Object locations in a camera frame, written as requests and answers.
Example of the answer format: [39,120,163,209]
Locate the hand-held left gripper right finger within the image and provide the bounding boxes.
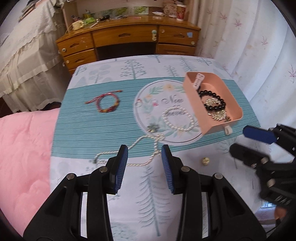
[161,145,270,241]

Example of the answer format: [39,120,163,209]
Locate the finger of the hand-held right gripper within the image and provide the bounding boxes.
[229,143,278,188]
[243,124,296,153]

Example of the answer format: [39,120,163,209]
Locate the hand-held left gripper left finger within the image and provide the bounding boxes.
[23,144,129,241]

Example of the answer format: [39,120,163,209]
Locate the long silver chain necklace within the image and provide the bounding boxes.
[93,133,165,167]

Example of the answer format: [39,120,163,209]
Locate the white pearl bracelet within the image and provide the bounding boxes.
[162,105,195,132]

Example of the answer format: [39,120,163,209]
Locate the red braided bracelet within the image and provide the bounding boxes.
[84,89,123,114]

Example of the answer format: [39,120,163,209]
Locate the pink drawer tray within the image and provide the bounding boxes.
[183,72,244,135]

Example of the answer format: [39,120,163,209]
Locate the person's right hand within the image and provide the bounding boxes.
[274,205,288,220]

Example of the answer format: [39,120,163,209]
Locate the white leaf print curtain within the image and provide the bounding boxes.
[194,0,296,223]

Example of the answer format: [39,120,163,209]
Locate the pale pink smartwatch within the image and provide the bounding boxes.
[191,74,206,90]

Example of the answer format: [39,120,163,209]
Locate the pink blanket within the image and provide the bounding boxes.
[0,109,60,234]

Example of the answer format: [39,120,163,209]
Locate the wooden desk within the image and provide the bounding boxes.
[56,13,201,76]

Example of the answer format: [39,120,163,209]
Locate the lace covered furniture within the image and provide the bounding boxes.
[0,0,70,114]

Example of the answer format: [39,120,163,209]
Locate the red patterned paper cup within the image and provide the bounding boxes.
[176,3,187,22]

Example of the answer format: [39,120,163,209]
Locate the patterned paper bag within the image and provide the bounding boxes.
[162,0,178,18]

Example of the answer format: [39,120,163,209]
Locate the green leaf pictures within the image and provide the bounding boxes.
[102,6,151,16]

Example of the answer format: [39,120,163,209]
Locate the stack of books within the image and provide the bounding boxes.
[21,0,47,14]

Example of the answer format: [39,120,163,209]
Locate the gold chain bracelet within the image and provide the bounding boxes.
[203,97,232,122]

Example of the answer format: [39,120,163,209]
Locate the black bead bracelet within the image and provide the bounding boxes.
[198,90,226,114]

